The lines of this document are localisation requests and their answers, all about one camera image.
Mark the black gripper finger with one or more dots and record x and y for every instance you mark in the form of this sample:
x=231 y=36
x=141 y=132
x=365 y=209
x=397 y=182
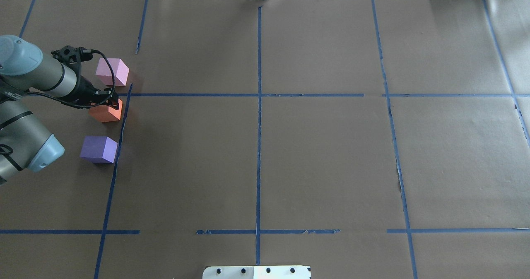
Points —
x=113 y=103

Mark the orange foam cube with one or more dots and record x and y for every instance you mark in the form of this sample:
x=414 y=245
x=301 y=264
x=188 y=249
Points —
x=105 y=114

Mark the pink foam cube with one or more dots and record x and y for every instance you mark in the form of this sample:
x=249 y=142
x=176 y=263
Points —
x=112 y=66

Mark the purple foam cube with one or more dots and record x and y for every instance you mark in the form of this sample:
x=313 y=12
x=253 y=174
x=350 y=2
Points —
x=99 y=149

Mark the brown paper table cover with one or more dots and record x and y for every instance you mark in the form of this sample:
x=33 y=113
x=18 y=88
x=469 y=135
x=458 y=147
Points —
x=375 y=139

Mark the white camera mast pedestal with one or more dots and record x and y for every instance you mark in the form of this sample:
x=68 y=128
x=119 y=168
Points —
x=258 y=272

